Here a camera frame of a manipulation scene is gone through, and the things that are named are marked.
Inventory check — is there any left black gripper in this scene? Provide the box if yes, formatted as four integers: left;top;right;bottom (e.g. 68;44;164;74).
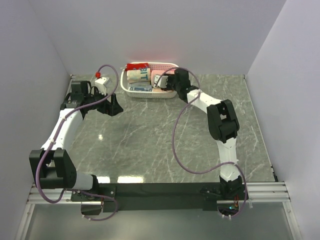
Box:
85;86;124;117

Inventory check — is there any pink towel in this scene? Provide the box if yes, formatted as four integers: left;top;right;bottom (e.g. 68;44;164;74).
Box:
151;70;174;92

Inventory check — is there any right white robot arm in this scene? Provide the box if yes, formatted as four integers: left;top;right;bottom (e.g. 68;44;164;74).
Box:
160;67;244;200

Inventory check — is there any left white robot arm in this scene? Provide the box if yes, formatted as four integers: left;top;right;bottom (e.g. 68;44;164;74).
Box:
29;77;124;201

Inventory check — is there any white plastic basket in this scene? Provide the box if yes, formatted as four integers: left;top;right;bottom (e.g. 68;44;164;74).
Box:
119;62;178;99

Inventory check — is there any blue printed rolled towel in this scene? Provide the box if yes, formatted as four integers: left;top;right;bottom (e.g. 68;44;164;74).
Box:
129;84;153;92

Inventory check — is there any beige printed rolled towel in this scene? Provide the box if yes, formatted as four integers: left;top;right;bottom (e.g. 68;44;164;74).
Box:
126;67;152;83

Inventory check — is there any red rolled towel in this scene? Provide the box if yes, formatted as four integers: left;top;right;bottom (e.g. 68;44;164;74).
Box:
125;62;149;71

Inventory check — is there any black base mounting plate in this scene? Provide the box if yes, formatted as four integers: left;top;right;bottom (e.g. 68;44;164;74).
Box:
70;181;248;214

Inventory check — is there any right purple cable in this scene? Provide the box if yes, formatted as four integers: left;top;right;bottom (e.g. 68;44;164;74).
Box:
154;67;249;217

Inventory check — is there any purple cable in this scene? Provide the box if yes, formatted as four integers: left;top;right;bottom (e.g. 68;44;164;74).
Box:
154;67;249;217
34;64;119;221

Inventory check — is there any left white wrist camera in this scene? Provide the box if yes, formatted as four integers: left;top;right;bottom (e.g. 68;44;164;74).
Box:
94;72;112;96

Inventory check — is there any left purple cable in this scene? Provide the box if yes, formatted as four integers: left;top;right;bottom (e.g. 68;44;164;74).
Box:
34;64;119;221

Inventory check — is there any aluminium frame rail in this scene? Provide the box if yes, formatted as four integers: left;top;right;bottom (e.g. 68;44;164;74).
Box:
26;182;291;205

